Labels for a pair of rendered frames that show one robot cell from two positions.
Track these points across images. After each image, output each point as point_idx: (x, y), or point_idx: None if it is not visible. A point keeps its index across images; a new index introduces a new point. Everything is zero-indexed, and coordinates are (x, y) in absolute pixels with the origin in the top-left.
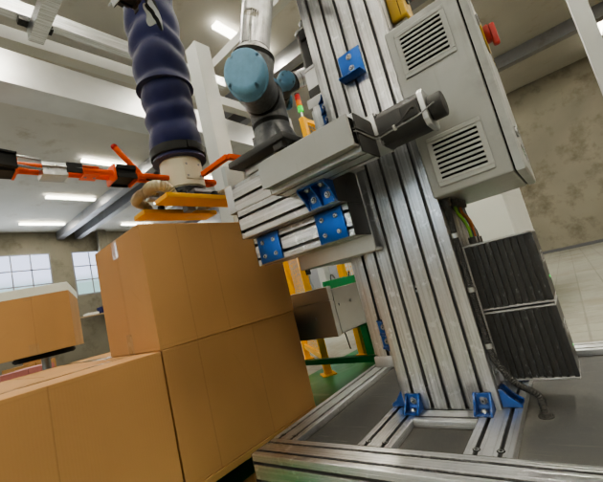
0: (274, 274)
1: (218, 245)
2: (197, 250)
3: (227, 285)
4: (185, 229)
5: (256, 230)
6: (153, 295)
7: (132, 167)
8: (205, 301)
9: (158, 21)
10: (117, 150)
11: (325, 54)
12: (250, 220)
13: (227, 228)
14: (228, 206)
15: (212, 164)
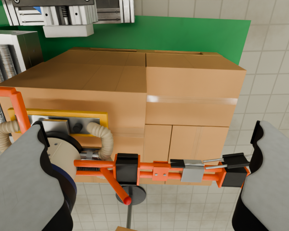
0: (41, 70)
1: (81, 82)
2: (102, 82)
3: (90, 72)
4: (107, 89)
5: (95, 1)
6: (144, 75)
7: (119, 161)
8: (111, 70)
9: (42, 136)
10: (125, 193)
11: None
12: (93, 7)
13: (62, 86)
14: (91, 33)
15: (27, 122)
